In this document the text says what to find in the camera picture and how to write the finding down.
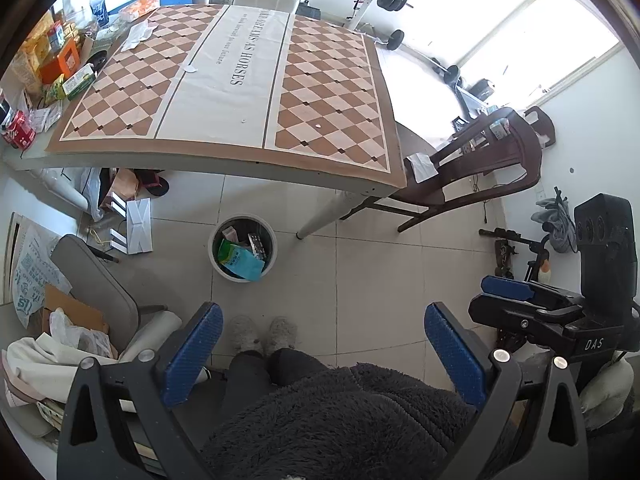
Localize clear plastic bag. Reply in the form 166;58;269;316
47;307;113;358

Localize black red slipper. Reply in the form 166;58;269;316
135;170;171;196

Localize white table leg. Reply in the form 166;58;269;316
296;191;362;240
37;167;96;208

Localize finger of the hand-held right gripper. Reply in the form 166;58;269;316
468;294;586;343
480;275;586;311

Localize orange box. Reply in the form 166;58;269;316
40;40;83;83

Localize brown checkered table mat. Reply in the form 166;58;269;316
45;4;407;190

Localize green white box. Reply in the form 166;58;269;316
62;64;97;98

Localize person in dark fleece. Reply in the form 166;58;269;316
200;362;481;480

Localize person's right forearm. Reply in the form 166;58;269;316
580;360;636;416

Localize person's leg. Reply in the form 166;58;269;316
220;351;273;411
267;347;351;391

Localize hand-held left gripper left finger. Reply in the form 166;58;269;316
56;301;224;480

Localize window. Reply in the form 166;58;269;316
460;0;621;106

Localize red soda can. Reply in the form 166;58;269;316
2;110;37;149

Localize grey hanging cloth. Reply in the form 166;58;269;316
531;187;578;253

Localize light blue packet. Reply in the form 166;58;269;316
229;252;266;281

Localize black metal stand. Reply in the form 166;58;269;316
479;227;551;281

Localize dark wooden chair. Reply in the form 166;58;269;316
340;105;543;233
525;106;557;148

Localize cream cloth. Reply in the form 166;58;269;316
0;332;126;406

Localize brown cardboard sheet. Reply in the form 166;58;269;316
42;284;111;341

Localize brown paper bag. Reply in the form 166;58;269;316
100;169;141;211

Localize crumpled white paper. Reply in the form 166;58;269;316
120;22;153;51

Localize printed white sack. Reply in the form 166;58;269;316
12;225;71;328

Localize green packet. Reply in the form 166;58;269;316
217;239;246;267

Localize white round trash bin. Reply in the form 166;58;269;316
208;215;277;283

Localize white tissue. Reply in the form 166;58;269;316
404;152;440;183

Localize person's left leg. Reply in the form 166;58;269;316
220;351;273;411

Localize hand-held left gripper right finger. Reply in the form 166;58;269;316
423;301;589;480

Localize yellow snack box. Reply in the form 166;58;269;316
20;15;66;78

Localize grey chair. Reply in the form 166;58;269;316
50;234;168;361

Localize white paper receipts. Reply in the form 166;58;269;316
30;105;63;133

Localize person's right leg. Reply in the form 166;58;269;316
267;347;351;391

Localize white plastic bag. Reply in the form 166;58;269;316
80;167;108;221

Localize white fluffy slipper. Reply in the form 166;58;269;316
266;316;299;356
229;315;264;357

